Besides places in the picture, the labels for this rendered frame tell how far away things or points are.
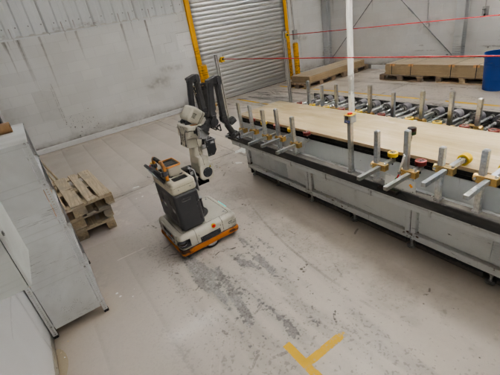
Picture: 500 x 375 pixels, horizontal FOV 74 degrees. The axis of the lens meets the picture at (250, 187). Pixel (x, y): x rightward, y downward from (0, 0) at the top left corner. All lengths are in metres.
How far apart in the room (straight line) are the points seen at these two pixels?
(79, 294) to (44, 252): 0.47
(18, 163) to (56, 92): 6.42
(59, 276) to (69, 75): 6.58
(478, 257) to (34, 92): 8.51
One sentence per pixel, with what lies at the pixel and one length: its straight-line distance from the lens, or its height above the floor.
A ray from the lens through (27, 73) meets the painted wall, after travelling 8.99.
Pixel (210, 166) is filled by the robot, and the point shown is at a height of 0.78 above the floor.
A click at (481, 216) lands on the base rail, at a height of 0.70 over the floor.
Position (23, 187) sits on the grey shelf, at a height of 1.27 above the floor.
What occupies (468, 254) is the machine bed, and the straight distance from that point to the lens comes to 3.11.
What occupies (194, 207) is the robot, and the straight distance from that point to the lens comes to 3.29.
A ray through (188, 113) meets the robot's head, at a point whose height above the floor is 1.34.
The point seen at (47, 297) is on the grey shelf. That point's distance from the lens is 3.13.
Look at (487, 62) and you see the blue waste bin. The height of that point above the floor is 0.55.
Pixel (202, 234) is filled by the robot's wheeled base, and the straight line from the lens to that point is 3.39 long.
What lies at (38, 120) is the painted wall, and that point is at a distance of 9.08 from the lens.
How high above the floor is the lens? 2.04
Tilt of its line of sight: 27 degrees down
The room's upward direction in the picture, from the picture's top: 10 degrees counter-clockwise
